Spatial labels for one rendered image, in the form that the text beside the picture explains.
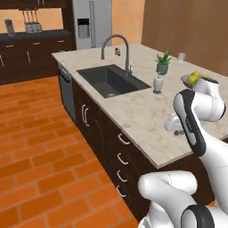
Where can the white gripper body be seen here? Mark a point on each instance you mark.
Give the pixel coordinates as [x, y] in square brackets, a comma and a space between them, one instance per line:
[172, 123]

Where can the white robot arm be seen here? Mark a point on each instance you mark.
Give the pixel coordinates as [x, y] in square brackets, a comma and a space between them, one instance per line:
[213, 154]

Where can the dark wood drawer front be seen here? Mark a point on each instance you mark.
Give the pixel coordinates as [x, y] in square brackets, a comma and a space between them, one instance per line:
[111, 150]
[111, 130]
[114, 185]
[111, 167]

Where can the clear glass cup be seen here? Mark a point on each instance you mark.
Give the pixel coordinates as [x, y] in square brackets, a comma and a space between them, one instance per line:
[182, 58]

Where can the white soap dispenser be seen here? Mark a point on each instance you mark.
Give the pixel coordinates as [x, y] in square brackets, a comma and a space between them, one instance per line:
[158, 84]

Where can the grey fruit bowl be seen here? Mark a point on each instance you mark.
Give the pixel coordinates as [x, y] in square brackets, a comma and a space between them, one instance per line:
[187, 83]

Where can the yellow fruit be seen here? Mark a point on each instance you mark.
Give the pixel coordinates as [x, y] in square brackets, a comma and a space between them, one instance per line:
[193, 77]

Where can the green fruit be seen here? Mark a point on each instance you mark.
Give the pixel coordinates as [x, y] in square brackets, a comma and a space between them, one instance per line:
[206, 77]

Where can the green potted plant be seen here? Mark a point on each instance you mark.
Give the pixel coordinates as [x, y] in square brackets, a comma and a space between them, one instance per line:
[163, 61]

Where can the dark grey sink basin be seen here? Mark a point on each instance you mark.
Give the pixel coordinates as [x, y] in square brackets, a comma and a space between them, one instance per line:
[112, 80]

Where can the dark wood cupboard door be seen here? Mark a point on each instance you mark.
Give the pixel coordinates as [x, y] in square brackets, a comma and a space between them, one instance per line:
[94, 130]
[78, 104]

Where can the grey gooseneck tap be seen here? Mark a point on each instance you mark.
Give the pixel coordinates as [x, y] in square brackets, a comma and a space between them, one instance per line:
[127, 56]

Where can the small dark shaker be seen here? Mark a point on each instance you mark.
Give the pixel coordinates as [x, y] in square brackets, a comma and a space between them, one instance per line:
[117, 52]

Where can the grey dishwasher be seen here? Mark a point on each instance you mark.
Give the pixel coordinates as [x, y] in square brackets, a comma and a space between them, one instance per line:
[67, 95]

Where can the silver fridge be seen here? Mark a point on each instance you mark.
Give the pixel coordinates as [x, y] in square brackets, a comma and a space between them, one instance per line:
[98, 23]

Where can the dark wood base cupboards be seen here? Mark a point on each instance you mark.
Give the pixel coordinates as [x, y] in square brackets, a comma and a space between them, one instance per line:
[32, 59]

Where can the silver toaster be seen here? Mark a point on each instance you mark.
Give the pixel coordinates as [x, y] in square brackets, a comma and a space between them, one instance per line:
[33, 28]

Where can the grey small appliance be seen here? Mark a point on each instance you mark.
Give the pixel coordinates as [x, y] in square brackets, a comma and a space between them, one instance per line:
[9, 27]

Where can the rail with hanging tools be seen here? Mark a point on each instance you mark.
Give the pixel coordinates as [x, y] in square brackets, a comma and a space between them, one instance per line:
[29, 15]

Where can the dark wood wall cupboards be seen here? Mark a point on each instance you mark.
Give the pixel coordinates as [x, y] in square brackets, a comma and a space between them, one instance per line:
[29, 3]

